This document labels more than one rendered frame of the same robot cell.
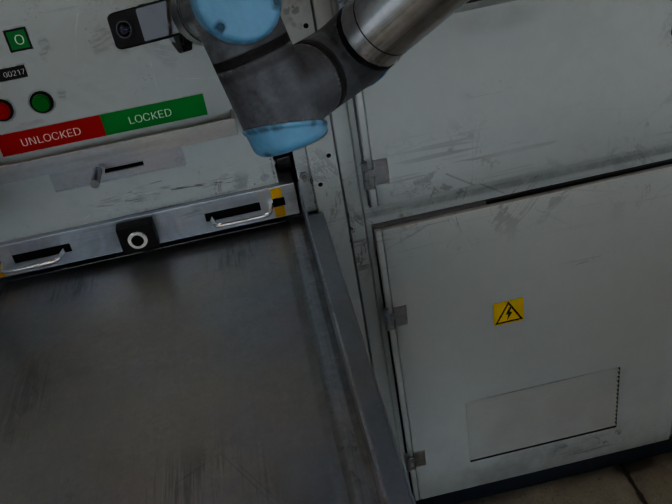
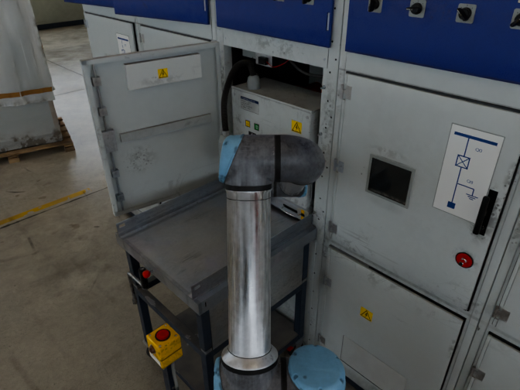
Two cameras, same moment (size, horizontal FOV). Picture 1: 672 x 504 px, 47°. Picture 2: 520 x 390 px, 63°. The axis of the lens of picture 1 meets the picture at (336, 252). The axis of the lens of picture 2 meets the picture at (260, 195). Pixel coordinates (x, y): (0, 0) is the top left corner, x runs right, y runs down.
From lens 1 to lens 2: 116 cm
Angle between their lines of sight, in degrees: 42
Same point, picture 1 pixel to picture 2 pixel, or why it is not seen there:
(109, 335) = not seen: hidden behind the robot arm
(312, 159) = (318, 209)
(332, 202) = (320, 227)
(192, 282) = not seen: hidden behind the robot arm
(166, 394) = (215, 238)
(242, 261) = (278, 224)
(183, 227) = (276, 203)
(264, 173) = (302, 203)
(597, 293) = (403, 338)
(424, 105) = (353, 217)
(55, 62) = not seen: hidden behind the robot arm
